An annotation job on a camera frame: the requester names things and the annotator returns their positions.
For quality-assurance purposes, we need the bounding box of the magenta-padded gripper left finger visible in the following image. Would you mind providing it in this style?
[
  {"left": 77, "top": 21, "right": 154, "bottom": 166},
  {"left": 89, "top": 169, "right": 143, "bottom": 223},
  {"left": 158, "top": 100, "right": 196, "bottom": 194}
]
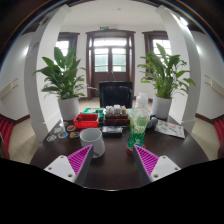
[{"left": 44, "top": 143, "right": 95, "bottom": 187}]

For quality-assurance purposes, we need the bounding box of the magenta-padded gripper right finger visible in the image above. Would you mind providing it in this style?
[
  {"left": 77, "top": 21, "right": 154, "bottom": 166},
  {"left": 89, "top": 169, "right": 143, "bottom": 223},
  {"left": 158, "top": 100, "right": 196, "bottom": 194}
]
[{"left": 133, "top": 144, "right": 182, "bottom": 184}]

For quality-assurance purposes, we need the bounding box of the clear green-label drink bottle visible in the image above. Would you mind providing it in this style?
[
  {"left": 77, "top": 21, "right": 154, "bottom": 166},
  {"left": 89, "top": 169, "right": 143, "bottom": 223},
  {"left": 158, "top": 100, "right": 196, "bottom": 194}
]
[{"left": 125, "top": 92, "right": 152, "bottom": 155}]

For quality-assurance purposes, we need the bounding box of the white ceramic mug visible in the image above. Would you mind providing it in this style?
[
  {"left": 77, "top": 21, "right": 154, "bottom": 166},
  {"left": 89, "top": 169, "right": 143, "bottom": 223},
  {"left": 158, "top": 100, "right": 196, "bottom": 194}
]
[{"left": 79, "top": 127, "right": 106, "bottom": 159}]

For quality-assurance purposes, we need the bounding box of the white printed paper sheet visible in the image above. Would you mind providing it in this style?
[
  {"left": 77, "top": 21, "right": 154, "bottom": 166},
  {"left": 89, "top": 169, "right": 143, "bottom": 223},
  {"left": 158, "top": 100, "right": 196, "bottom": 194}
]
[{"left": 154, "top": 119, "right": 186, "bottom": 139}]

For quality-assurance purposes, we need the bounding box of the flat round red coaster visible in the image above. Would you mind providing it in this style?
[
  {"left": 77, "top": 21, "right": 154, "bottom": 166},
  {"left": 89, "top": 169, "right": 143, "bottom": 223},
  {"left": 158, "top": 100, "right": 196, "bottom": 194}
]
[{"left": 125, "top": 143, "right": 147, "bottom": 156}]

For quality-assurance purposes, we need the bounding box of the grey round device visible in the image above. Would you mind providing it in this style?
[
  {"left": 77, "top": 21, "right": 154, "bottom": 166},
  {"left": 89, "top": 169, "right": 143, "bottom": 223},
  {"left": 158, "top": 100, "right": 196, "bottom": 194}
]
[{"left": 146, "top": 114, "right": 159, "bottom": 130}]

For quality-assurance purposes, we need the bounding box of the red plastic box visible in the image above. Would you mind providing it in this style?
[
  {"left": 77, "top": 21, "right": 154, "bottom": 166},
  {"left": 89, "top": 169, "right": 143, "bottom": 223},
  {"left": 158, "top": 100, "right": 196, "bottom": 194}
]
[{"left": 73, "top": 113, "right": 100, "bottom": 130}]

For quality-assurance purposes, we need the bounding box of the green plant in white pot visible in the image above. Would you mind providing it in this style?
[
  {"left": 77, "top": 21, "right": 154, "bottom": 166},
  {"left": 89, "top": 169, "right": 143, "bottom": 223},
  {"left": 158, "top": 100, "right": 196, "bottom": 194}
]
[
  {"left": 33, "top": 46, "right": 98, "bottom": 122},
  {"left": 137, "top": 43, "right": 197, "bottom": 120}
]

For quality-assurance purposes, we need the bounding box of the black flat device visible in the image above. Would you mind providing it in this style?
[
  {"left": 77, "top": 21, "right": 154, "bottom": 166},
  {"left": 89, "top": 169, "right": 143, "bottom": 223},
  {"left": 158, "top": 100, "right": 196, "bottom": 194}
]
[{"left": 101, "top": 125, "right": 124, "bottom": 138}]

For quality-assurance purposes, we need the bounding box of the green flat box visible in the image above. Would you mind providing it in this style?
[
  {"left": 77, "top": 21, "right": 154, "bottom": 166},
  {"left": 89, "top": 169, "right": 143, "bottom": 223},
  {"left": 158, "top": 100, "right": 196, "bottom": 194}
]
[{"left": 82, "top": 107, "right": 106, "bottom": 119}]

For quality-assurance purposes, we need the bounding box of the red staircase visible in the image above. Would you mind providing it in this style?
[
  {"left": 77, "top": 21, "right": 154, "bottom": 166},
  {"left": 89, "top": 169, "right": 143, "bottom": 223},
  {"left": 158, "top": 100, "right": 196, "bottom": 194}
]
[
  {"left": 214, "top": 118, "right": 224, "bottom": 158},
  {"left": 0, "top": 114, "right": 14, "bottom": 153}
]

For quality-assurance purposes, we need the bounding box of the brown box of small items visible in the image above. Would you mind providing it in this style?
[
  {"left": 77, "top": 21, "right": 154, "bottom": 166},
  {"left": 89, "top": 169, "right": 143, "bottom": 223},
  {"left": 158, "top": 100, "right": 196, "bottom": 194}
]
[{"left": 103, "top": 104, "right": 131, "bottom": 127}]

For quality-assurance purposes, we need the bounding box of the black chair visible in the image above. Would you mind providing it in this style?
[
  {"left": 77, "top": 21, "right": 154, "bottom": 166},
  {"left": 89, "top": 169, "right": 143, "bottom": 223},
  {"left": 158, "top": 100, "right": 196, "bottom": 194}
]
[{"left": 98, "top": 80, "right": 134, "bottom": 109}]

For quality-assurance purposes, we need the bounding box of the dark wooden double door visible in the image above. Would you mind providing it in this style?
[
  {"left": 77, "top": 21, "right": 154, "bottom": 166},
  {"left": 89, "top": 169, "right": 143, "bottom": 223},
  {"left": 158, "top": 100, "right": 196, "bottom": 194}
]
[{"left": 85, "top": 29, "right": 136, "bottom": 99}]

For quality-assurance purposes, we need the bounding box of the dark-framed window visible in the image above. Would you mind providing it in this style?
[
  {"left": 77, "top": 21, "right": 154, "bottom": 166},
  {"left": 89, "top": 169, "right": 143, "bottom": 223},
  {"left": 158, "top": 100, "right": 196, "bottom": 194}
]
[
  {"left": 142, "top": 30, "right": 173, "bottom": 74},
  {"left": 54, "top": 31, "right": 81, "bottom": 68}
]

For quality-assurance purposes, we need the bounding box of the white wall panel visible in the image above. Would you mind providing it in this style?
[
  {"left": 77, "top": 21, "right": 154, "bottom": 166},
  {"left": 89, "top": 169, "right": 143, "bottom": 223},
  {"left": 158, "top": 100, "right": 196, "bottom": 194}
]
[
  {"left": 203, "top": 74, "right": 224, "bottom": 98},
  {"left": 0, "top": 78, "right": 19, "bottom": 99}
]

